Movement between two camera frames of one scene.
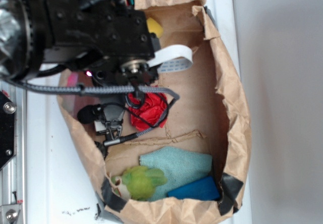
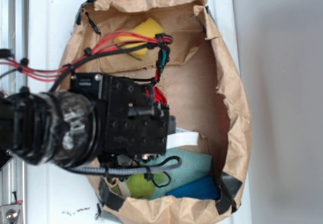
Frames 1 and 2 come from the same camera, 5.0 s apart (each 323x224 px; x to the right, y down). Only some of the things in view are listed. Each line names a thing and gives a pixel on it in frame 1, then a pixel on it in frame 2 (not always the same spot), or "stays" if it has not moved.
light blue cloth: (181, 167) stays
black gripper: (107, 115) -> (128, 156)
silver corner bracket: (9, 213) stays
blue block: (205, 188) stays
